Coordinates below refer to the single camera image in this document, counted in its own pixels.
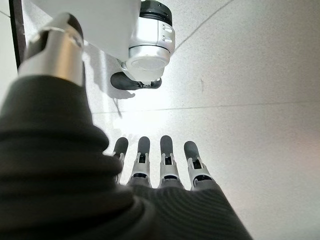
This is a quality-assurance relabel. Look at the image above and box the robot left hand dark palm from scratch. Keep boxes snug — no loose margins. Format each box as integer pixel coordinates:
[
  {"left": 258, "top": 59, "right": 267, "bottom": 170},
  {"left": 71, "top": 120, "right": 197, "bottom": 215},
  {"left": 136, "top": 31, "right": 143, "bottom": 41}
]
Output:
[{"left": 0, "top": 12, "right": 253, "bottom": 240}]

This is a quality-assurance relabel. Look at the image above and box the robot left foot black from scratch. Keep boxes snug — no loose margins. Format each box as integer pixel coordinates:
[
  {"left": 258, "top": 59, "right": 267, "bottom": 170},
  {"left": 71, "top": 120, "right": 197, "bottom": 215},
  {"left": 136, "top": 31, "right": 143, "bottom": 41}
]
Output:
[{"left": 110, "top": 71, "right": 163, "bottom": 91}]

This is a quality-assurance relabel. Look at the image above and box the dark cabinet kickboard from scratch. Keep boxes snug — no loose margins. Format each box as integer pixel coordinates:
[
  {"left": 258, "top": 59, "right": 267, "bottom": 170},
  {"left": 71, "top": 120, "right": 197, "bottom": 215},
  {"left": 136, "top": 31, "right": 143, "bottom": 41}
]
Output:
[{"left": 8, "top": 0, "right": 26, "bottom": 69}]

